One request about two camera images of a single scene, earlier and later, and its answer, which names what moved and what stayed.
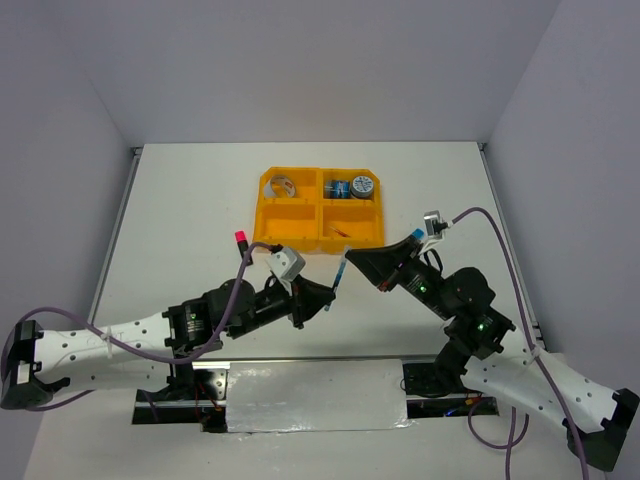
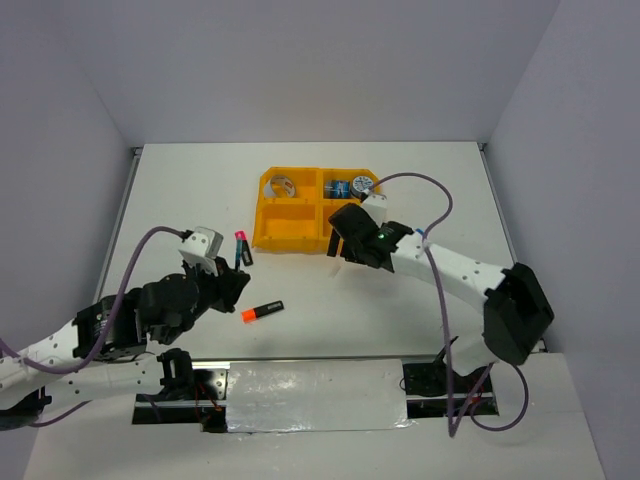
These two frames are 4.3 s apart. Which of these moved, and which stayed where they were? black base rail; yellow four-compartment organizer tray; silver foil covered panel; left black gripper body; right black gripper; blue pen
Moved: blue pen; left black gripper body; right black gripper
Stayed: black base rail; silver foil covered panel; yellow four-compartment organizer tray
